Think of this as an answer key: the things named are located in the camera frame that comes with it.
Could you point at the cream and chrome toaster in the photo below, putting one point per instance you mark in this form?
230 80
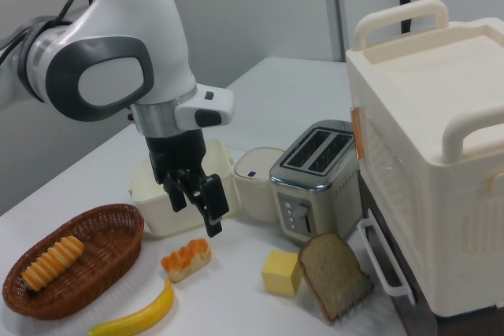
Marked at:
315 194

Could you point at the small white lidded bin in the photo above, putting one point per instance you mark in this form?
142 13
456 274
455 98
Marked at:
256 198

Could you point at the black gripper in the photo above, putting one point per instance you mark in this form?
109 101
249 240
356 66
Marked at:
177 151

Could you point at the brown wicker basket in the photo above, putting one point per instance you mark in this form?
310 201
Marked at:
102 261

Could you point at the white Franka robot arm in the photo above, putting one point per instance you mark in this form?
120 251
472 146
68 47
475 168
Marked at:
130 17

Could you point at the striped orange bread loaf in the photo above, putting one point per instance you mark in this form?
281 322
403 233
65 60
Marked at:
51 263

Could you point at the yellow banana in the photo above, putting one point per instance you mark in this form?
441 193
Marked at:
153 308

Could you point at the orange glazed bread roll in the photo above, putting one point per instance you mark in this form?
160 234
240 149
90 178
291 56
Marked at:
185 259

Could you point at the white square container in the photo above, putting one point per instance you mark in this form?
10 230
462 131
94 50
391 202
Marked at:
169 222

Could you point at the yellow cube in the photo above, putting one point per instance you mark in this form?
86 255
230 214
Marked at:
279 273

